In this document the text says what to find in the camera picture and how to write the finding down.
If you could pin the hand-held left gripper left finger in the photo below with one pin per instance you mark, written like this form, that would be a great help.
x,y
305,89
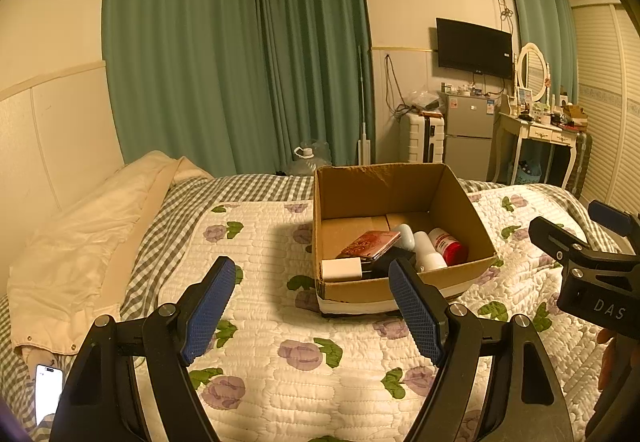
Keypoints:
x,y
210,307

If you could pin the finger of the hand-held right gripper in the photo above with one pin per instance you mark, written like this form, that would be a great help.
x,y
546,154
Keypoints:
x,y
555,237
607,217

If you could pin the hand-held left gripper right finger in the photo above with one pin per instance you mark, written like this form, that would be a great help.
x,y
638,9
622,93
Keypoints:
x,y
412,309

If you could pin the black remote control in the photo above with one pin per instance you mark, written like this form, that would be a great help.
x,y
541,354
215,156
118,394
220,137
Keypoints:
x,y
395,258

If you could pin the white bottle with red cap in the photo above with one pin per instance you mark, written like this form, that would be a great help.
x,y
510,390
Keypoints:
x,y
450,247

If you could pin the pale blue earbud case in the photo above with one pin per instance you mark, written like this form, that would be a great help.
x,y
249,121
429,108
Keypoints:
x,y
404,234

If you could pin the small pink patterned box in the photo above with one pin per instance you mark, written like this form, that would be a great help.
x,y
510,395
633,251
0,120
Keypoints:
x,y
370,244

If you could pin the white charger adapter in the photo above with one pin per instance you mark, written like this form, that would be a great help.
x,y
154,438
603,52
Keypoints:
x,y
341,270

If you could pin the brown cardboard box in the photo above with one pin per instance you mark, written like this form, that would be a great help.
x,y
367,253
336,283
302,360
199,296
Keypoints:
x,y
450,192

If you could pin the person's right hand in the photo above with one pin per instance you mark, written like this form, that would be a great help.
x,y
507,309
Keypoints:
x,y
606,352

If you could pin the dark checked suitcase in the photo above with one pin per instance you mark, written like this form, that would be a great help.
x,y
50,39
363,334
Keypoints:
x,y
582,161

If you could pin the teal basket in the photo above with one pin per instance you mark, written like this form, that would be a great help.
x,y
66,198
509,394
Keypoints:
x,y
525,171

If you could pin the white floral quilt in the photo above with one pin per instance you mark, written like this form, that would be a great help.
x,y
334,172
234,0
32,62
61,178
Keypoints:
x,y
280,372

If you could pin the white slatted wardrobe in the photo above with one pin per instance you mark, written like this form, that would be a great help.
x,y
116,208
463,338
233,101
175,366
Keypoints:
x,y
612,111

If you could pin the white vanity table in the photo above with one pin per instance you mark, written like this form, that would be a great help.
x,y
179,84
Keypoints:
x,y
537,131

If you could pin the grey fridge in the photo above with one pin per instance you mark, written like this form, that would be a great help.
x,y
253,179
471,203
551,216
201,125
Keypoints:
x,y
467,131

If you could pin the cream duvet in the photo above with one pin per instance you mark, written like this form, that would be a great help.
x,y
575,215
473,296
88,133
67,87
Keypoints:
x,y
85,242

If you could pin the white oval mirror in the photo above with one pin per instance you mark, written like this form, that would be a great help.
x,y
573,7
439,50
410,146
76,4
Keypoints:
x,y
532,71

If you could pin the white suitcase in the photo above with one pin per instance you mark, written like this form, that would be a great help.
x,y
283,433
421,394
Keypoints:
x,y
422,136

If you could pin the clear water jug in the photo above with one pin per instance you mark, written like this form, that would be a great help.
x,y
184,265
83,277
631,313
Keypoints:
x,y
310,156

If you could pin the smartphone with lit screen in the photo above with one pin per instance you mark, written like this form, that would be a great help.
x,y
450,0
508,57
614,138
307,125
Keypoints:
x,y
49,394

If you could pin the clear plastic bag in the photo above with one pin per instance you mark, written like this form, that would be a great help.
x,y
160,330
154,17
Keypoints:
x,y
422,100

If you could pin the white mop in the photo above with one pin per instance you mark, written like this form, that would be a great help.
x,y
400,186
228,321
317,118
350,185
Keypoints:
x,y
363,121

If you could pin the narrow green curtain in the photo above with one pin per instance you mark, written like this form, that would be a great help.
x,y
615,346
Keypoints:
x,y
542,6

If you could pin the wide green curtain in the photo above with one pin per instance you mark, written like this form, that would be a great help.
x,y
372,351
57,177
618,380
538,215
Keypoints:
x,y
185,41

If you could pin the small photo frame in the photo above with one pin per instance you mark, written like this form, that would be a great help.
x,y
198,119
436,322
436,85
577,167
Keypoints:
x,y
524,95

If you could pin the black wall television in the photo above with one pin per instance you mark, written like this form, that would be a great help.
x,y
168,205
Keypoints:
x,y
472,46

